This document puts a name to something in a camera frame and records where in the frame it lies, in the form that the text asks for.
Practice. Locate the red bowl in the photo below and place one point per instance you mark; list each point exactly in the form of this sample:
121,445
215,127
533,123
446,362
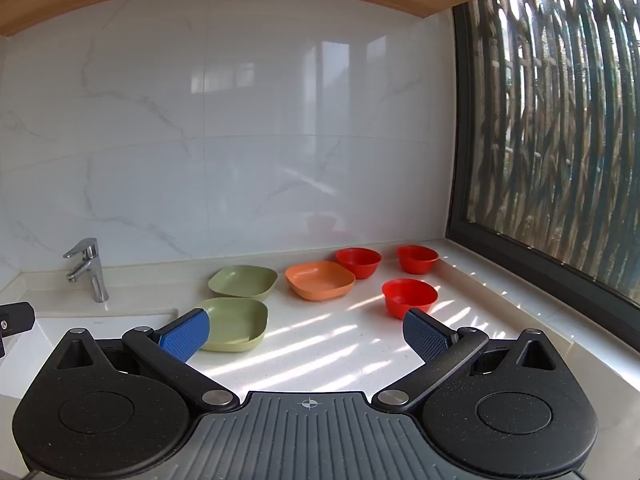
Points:
410,296
359,260
417,257

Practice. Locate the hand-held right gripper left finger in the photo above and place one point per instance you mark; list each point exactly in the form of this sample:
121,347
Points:
184,336

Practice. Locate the dark framed patterned window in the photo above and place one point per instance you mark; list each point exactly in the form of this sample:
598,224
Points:
550,135

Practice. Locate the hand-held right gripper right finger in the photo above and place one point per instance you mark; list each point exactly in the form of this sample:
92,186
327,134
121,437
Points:
426,336

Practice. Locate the chrome faucet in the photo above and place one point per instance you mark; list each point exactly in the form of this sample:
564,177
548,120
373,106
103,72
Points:
95,280

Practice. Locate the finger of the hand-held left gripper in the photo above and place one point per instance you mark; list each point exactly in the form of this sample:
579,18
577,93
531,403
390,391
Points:
15,317

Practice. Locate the white sink basin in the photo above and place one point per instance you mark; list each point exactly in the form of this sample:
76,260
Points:
110,321

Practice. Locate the orange square plate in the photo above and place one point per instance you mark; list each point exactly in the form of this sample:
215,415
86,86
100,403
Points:
320,277

